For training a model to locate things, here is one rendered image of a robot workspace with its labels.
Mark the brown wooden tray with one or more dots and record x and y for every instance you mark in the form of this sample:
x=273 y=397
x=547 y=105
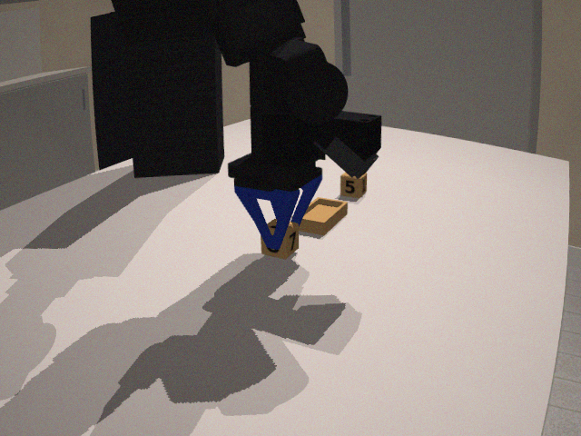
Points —
x=322 y=215

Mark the brown cube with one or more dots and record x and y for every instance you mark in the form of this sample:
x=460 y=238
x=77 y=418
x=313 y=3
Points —
x=353 y=187
x=290 y=242

